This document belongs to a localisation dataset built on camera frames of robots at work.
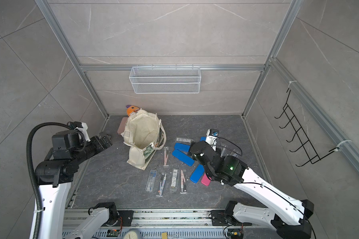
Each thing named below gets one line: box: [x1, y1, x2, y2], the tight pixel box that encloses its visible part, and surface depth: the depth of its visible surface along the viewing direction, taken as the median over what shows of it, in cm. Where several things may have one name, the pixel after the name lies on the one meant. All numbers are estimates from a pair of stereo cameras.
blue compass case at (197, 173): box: [189, 164, 205, 184], surface depth 90 cm
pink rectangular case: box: [117, 117, 129, 135], surface depth 113 cm
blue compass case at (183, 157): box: [172, 148, 195, 167], surface depth 97 cm
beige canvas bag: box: [121, 108, 167, 171], surface depth 91 cm
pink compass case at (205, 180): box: [200, 172, 211, 187], surface depth 86 cm
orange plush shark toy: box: [125, 104, 141, 118], surface depth 116 cm
